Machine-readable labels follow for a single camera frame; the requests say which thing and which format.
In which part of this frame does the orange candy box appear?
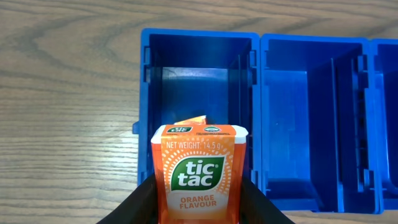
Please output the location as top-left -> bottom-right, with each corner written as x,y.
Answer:
173,114 -> 208,126
150,124 -> 249,224

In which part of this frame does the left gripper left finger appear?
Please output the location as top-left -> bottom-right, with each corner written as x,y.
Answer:
96,173 -> 160,224

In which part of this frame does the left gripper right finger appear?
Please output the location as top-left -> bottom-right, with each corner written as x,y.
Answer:
239,176 -> 296,224

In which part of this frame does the blue tray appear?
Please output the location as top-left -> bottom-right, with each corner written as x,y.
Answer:
132,27 -> 398,215

